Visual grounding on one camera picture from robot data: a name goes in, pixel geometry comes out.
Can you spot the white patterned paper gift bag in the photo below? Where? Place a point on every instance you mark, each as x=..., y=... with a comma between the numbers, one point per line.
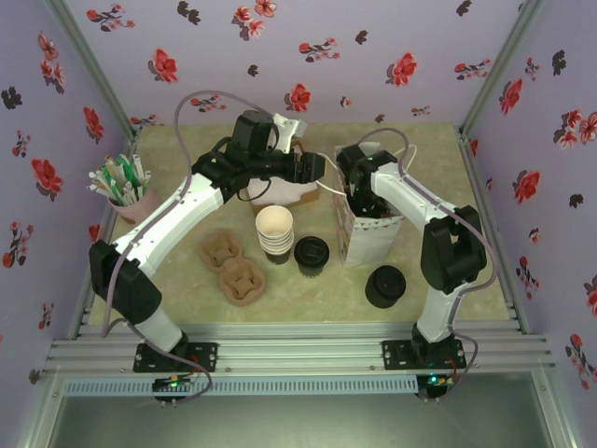
x=368, y=242

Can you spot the black lid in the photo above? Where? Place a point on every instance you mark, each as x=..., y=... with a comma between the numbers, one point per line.
x=311, y=254
x=384, y=287

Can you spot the brown pulp cup carrier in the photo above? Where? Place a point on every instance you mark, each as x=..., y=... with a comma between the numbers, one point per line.
x=242, y=284

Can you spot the green paper-wrapped straw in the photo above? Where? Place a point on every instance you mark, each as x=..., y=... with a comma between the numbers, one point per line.
x=125, y=172
x=114, y=186

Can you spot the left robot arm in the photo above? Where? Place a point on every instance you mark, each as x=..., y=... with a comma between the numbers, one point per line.
x=177, y=210

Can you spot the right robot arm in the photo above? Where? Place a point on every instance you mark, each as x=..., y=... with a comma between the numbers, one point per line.
x=401, y=186

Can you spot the brown cardboard tray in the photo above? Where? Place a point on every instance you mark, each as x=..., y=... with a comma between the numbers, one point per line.
x=310, y=193

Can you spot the white paper napkin stack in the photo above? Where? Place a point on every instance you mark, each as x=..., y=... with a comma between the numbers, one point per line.
x=280, y=193

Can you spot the stack of dark paper cups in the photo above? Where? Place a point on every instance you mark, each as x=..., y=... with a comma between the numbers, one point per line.
x=274, y=224

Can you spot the pink straw holder cup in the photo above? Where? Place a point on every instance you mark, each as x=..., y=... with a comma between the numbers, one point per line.
x=130, y=210

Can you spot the right control board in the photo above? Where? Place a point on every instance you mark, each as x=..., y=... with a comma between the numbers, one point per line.
x=436, y=380

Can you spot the control board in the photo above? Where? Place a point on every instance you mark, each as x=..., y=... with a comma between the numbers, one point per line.
x=172, y=385
x=436, y=380

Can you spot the left control board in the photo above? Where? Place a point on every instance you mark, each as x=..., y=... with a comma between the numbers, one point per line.
x=172, y=385

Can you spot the right aluminium corner post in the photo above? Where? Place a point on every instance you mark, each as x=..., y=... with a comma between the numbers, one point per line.
x=501, y=60

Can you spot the aluminium corner post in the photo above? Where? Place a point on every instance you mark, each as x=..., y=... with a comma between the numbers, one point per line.
x=88, y=60
x=501, y=60

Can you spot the aluminium front frame rail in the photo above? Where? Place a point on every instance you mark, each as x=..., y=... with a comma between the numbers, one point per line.
x=298, y=354

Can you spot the left aluminium corner post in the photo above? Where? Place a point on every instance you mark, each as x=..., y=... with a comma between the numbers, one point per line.
x=88, y=60

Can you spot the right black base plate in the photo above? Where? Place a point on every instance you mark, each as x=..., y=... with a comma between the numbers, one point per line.
x=396, y=354

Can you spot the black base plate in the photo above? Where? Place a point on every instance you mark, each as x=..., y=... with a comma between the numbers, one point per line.
x=205, y=357
x=396, y=354

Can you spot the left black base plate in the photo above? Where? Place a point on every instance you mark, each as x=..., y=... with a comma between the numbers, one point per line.
x=205, y=357

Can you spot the aluminium lower frame bar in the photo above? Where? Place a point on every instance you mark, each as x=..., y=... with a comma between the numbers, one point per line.
x=39, y=410
x=557, y=415

